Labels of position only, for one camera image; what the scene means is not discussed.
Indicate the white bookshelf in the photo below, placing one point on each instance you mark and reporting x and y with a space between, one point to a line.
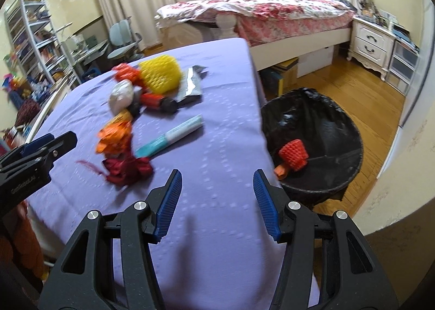
30 31

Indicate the orange plastic bag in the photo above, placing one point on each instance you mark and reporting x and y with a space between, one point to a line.
114 140

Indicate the cardboard box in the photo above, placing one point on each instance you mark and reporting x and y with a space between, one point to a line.
287 75

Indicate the red snack packet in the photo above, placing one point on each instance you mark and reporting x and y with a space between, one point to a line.
126 73

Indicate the pile of nightstand items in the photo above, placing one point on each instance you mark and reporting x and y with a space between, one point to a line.
370 3

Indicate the blue-grey desk chair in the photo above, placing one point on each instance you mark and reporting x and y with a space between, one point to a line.
122 44

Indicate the pile of colourful toys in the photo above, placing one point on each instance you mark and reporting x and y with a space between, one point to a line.
13 85

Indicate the white crumpled paper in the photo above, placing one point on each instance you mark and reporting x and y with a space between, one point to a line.
120 95

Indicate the purple tablecloth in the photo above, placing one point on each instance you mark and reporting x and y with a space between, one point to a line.
221 109

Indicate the teal and white tube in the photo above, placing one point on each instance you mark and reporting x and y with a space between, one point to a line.
170 134

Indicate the small orange yellow wrapper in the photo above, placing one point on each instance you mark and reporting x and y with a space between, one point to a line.
120 117

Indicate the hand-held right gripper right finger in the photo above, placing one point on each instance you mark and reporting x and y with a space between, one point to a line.
266 208

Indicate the person's left forearm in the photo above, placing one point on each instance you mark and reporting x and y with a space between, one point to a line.
29 242

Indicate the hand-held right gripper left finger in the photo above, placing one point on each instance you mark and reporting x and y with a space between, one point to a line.
168 208

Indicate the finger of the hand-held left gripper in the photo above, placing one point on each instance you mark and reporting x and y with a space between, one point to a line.
63 143
37 142

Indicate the floral quilt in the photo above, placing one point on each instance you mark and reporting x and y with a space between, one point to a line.
272 7

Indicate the white paper wrapper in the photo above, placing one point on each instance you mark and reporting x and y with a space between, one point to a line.
192 87

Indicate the yellow foam fruit net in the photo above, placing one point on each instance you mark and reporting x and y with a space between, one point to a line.
159 73

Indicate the white nightstand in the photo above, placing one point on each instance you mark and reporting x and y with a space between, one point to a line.
370 41

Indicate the study desk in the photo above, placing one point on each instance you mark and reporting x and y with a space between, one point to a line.
85 49

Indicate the orange scrap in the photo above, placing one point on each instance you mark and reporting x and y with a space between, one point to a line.
280 171

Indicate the red foam fruit net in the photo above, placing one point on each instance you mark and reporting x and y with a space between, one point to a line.
294 155

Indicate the dark red wrapper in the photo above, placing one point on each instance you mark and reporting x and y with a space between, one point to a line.
125 170

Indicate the red and black packet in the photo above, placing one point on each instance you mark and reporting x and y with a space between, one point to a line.
154 100

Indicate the plastic drawer unit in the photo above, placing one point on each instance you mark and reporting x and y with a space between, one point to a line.
402 65

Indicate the black trash bag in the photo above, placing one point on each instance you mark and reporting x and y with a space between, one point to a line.
316 119

